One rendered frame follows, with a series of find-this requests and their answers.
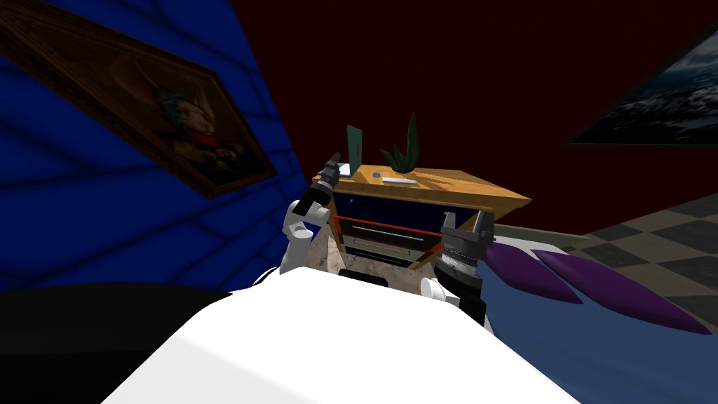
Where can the wooden nightstand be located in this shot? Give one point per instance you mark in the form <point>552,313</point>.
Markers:
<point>449,188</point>

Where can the purple pillow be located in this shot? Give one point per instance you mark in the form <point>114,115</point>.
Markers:
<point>527,272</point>
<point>617,292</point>

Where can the green potted plant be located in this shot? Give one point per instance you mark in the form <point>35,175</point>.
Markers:
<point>405,151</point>

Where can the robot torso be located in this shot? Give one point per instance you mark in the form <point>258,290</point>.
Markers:
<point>336,348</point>

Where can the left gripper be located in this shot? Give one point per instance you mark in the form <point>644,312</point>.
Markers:
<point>328,177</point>

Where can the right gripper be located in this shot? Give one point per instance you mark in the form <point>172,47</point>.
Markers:
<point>465,242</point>

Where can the grey drawer front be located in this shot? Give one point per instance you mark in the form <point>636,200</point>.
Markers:
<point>381,249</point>

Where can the dark blue drawer front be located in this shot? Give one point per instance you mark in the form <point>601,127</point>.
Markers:
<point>392,209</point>

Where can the blue bed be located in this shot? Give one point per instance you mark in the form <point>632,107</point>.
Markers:
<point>589,348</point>

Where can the brown framed portrait picture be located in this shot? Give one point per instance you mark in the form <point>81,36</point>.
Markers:
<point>185,123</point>

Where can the green laptop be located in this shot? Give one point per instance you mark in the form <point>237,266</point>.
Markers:
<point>354,147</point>

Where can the dark framed sea picture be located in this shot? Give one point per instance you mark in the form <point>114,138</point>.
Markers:
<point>662,95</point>

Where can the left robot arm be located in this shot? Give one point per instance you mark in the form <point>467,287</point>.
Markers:
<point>303,221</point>

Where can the black drawer front orange edge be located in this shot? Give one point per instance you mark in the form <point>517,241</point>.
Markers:
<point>387,235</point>

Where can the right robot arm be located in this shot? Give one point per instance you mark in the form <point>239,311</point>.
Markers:
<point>457,280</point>

